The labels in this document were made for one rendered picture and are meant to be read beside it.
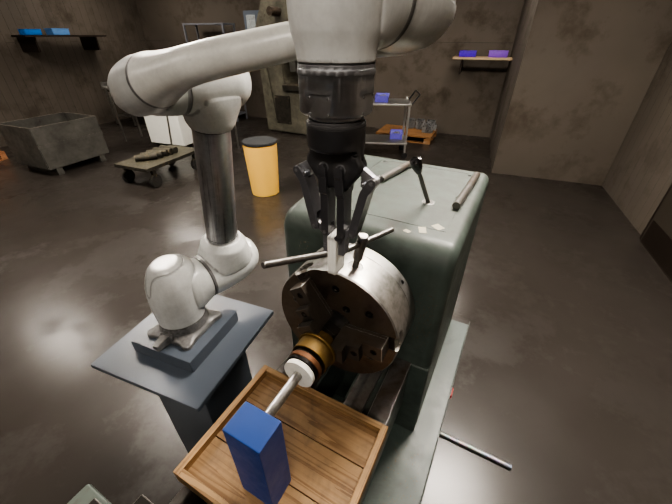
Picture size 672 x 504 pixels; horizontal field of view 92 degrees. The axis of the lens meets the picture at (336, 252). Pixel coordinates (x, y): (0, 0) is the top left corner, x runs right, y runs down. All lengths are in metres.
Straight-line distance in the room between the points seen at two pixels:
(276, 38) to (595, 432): 2.17
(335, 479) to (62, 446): 1.66
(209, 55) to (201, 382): 0.91
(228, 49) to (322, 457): 0.81
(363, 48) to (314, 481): 0.77
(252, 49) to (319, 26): 0.25
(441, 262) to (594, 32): 4.57
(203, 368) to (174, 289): 0.28
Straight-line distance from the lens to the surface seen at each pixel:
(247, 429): 0.63
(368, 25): 0.39
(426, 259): 0.79
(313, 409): 0.90
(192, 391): 1.17
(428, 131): 6.69
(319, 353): 0.70
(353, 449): 0.85
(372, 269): 0.73
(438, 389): 1.39
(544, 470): 2.03
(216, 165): 0.98
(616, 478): 2.18
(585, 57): 5.19
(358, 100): 0.40
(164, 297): 1.12
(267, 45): 0.61
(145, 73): 0.74
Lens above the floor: 1.66
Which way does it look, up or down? 34 degrees down
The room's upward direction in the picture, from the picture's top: straight up
